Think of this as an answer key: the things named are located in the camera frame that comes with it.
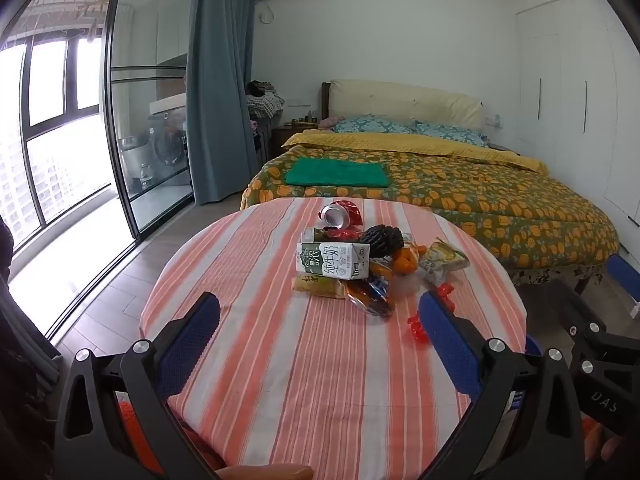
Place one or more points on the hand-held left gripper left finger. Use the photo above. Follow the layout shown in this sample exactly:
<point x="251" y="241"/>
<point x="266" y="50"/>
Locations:
<point x="192" y="335"/>

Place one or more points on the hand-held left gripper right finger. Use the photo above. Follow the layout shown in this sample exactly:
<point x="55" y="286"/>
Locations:
<point x="450" y="345"/>

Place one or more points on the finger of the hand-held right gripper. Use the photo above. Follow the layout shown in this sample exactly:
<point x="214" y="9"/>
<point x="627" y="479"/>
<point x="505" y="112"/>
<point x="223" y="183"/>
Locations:
<point x="624" y="282"/>
<point x="565" y="305"/>

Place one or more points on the yellow green snack packet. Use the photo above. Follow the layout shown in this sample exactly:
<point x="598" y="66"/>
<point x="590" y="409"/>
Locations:
<point x="442" y="260"/>

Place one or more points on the gold coffee packet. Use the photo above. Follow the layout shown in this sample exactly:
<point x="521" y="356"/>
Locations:
<point x="317" y="286"/>

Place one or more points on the person's right hand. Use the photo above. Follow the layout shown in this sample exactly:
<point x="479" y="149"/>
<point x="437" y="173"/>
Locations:
<point x="610" y="460"/>

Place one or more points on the person's left hand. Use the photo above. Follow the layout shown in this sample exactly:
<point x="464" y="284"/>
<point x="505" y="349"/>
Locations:
<point x="265" y="473"/>

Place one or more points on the bed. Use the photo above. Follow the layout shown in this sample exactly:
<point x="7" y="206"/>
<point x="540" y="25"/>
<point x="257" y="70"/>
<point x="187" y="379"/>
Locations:
<point x="550" y="272"/>

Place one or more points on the orange snack packet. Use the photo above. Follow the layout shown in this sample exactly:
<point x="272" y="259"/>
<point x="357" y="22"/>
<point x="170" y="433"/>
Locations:
<point x="406" y="260"/>

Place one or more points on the striped orange white tablecloth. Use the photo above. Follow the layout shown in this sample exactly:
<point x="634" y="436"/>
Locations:
<point x="300" y="385"/>

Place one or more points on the orange print green quilt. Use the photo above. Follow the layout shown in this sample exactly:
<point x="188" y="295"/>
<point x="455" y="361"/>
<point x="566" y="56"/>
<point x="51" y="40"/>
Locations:
<point x="500" y="200"/>

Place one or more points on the black spiky ball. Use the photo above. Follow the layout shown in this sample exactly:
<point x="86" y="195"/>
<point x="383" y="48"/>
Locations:
<point x="382" y="239"/>

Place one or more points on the white green milk carton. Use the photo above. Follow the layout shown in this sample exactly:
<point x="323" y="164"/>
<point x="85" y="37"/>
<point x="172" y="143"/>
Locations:
<point x="330" y="260"/>

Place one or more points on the crushed red drink can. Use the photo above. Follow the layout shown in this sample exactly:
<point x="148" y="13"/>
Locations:
<point x="332" y="216"/>

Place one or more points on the dark cloth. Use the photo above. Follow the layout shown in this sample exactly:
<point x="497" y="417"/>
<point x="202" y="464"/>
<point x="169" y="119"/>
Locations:
<point x="20" y="370"/>

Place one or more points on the grey round bin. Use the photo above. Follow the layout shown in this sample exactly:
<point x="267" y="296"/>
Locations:
<point x="135" y="157"/>

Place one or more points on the washing machine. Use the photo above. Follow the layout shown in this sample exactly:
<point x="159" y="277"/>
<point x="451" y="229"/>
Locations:
<point x="170" y="145"/>

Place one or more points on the white wardrobe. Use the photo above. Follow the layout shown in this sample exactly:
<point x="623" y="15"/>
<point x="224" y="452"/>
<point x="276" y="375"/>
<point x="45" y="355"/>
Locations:
<point x="565" y="85"/>

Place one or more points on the blue patterned pillow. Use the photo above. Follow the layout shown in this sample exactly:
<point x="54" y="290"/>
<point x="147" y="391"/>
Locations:
<point x="375" y="124"/>
<point x="450" y="133"/>

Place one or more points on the green towel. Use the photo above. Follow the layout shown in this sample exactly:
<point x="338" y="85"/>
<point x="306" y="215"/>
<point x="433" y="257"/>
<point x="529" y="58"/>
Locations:
<point x="335" y="172"/>

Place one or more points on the yellow blanket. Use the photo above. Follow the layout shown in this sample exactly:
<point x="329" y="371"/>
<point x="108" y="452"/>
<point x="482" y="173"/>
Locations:
<point x="400" y="142"/>

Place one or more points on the dark wooden nightstand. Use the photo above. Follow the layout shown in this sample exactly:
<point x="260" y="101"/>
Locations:
<point x="282" y="141"/>

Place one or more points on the pile of clothes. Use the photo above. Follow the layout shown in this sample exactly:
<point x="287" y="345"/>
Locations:
<point x="265" y="97"/>

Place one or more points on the cream padded headboard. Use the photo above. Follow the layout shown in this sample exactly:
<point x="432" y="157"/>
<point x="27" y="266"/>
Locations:
<point x="400" y="100"/>

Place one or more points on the blue grey curtain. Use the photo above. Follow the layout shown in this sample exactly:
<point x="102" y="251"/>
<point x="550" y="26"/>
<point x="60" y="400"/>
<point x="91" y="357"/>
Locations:
<point x="220" y="85"/>

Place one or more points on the pink cloth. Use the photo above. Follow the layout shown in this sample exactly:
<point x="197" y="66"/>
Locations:
<point x="331" y="122"/>

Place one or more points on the black framed window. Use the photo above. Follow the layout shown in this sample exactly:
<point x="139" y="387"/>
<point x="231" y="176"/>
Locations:
<point x="50" y="85"/>

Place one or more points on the ceiling drying rack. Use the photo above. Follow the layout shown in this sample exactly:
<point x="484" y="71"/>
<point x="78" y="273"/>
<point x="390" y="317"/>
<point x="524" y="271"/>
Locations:
<point x="65" y="10"/>

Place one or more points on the white wall socket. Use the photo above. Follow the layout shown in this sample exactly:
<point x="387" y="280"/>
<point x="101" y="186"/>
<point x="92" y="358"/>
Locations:
<point x="494" y="121"/>

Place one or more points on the white wall cabinet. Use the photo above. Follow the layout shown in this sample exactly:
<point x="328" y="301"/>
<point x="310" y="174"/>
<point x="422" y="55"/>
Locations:
<point x="172" y="35"/>

